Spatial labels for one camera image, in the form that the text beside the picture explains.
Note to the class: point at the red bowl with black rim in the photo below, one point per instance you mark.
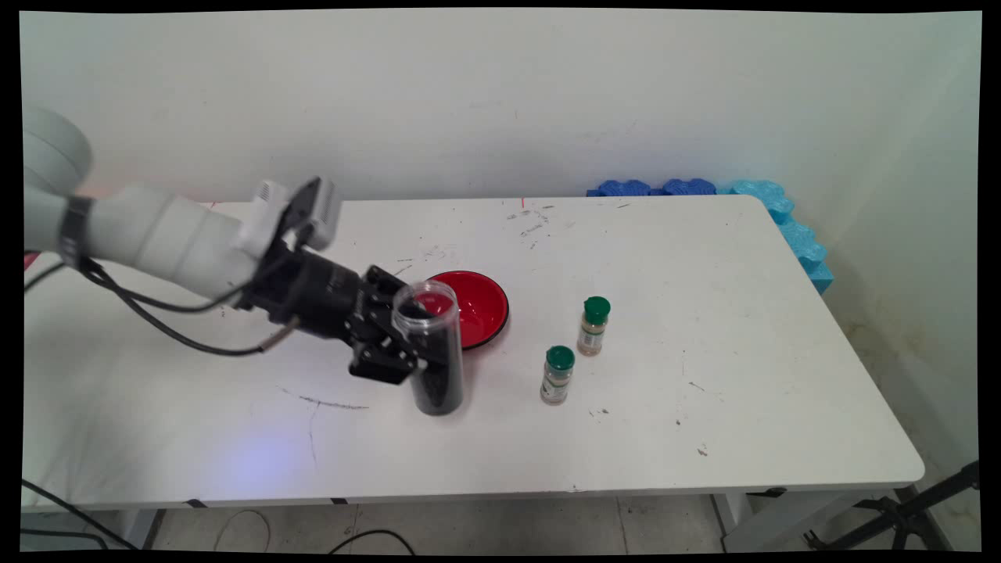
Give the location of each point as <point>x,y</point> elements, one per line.
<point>481,309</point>

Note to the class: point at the clear plastic jar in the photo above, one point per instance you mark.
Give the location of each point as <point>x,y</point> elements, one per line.
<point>442,383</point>

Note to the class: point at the light blue foam mat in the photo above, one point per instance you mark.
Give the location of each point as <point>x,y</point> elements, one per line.
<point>801,246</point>

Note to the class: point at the dark blue foam mat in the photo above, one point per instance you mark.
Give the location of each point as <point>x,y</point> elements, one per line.
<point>688,187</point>
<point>622,188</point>

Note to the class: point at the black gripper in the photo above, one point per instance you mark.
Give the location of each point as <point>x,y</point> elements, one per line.
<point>313,293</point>

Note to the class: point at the white table leg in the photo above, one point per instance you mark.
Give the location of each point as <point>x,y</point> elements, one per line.
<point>774,520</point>

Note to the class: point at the black tripod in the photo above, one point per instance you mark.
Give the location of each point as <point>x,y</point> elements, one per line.
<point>907,512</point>

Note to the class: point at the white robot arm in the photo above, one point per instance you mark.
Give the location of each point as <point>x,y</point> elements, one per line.
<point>156,234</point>

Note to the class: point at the green-lidded spice bottle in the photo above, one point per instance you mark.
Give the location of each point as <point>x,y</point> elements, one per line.
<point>556,379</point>
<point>592,332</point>

